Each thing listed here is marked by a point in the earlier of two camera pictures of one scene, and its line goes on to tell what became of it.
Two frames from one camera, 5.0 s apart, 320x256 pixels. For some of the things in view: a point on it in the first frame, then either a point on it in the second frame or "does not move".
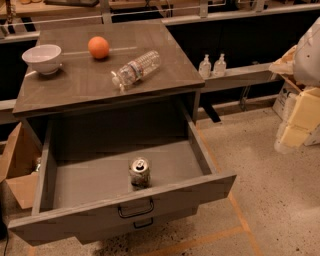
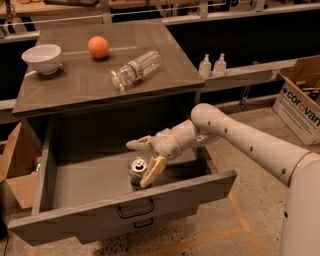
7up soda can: [140, 174] does not move
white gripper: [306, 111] to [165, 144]
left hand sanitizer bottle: [205, 68] does not move
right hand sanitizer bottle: [219, 68] does not move
